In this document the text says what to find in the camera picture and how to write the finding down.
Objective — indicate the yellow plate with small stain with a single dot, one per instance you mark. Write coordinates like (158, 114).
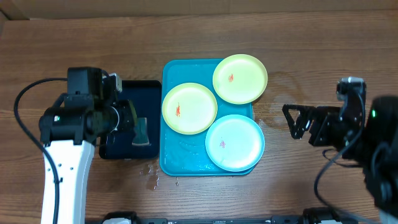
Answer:
(240, 79)

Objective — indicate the black rectangular tray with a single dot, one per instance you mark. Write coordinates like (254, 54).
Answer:
(146, 98)

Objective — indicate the yellow plate with long stain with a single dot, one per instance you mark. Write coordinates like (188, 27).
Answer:
(189, 108)

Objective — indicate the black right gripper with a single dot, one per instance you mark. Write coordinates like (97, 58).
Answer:
(320, 114)

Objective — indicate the light blue plate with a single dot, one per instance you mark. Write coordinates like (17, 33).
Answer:
(235, 143)

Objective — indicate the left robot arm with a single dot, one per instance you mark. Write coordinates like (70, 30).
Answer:
(90, 109)

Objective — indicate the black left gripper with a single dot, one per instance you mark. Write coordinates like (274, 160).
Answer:
(130, 116)

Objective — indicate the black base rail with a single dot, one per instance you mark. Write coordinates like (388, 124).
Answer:
(319, 215)

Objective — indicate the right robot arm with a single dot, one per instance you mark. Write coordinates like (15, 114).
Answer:
(371, 142)

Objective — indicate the green scrubbing sponge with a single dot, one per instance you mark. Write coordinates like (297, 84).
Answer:
(141, 135)

